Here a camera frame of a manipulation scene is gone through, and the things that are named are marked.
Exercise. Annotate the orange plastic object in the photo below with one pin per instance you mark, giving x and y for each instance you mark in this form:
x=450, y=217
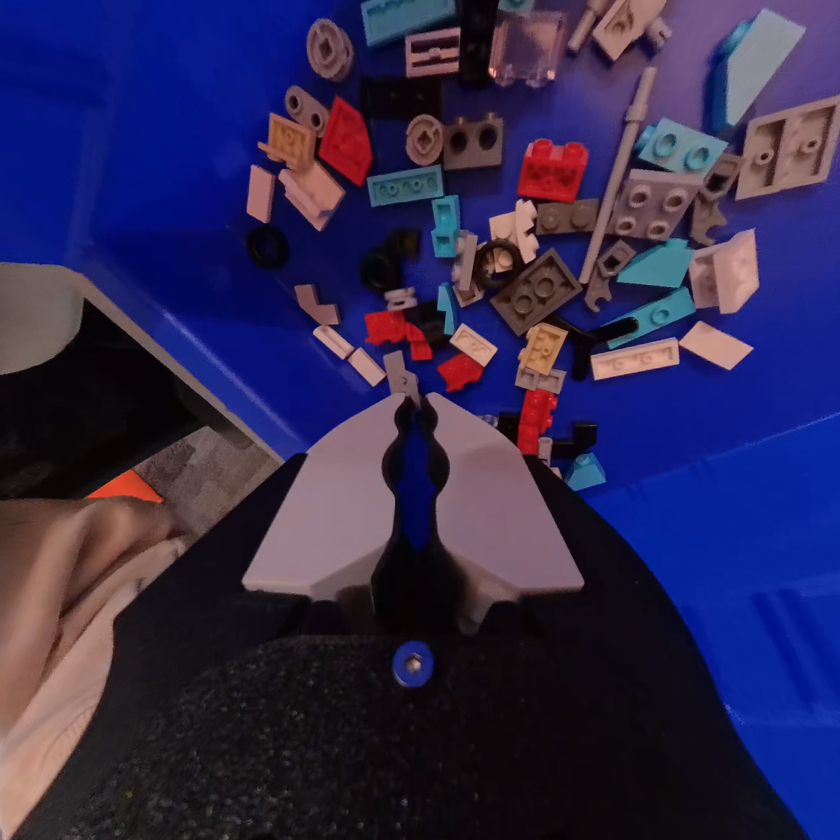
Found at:
x=125, y=490

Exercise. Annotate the large blue plastic bin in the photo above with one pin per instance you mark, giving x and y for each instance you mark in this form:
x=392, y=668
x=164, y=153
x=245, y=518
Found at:
x=158, y=131

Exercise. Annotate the small grey lego piece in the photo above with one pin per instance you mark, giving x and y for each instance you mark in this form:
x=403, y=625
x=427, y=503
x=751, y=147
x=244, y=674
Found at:
x=404, y=381

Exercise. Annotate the pile of loose lego pieces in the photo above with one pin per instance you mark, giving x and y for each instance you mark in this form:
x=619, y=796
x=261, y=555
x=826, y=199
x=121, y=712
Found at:
x=551, y=171

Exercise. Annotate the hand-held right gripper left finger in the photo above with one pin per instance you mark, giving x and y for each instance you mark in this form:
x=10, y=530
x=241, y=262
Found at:
x=322, y=525

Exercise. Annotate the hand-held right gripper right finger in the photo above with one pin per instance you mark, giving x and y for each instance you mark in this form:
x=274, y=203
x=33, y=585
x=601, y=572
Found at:
x=505, y=525

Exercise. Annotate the person's white-clad torso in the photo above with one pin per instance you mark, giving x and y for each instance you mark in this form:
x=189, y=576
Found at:
x=66, y=604

